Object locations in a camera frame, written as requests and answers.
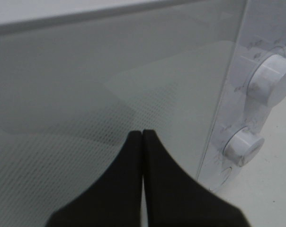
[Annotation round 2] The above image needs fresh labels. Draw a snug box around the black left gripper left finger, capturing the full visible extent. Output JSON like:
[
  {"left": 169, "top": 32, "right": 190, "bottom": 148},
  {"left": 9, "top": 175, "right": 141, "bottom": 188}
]
[{"left": 46, "top": 131, "right": 143, "bottom": 227}]

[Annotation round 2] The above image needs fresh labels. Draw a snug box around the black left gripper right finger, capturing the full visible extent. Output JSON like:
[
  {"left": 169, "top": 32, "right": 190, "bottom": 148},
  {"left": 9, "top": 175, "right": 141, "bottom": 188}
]
[{"left": 143, "top": 130, "right": 250, "bottom": 227}]

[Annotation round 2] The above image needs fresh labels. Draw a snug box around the round door release button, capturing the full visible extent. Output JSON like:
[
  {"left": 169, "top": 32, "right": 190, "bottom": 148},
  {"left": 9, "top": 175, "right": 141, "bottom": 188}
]
[{"left": 218, "top": 166, "right": 233, "bottom": 187}]

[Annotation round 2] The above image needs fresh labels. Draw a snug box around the white timer knob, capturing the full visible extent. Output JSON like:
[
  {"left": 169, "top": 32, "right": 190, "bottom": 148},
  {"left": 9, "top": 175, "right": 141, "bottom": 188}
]
[{"left": 223, "top": 127, "right": 265, "bottom": 167}]

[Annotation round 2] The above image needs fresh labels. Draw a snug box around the white microwave door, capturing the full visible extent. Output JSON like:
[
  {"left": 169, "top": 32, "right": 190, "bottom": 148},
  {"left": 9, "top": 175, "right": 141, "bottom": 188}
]
[{"left": 0, "top": 0, "right": 248, "bottom": 227}]

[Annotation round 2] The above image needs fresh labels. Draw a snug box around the white microwave oven body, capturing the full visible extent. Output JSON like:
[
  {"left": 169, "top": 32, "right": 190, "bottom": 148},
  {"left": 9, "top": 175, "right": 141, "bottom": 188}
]
[{"left": 0, "top": 0, "right": 286, "bottom": 192}]

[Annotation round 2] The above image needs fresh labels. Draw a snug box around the white power knob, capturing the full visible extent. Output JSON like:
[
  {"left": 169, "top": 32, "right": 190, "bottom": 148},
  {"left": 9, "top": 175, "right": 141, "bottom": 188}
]
[{"left": 247, "top": 54, "right": 286, "bottom": 108}]

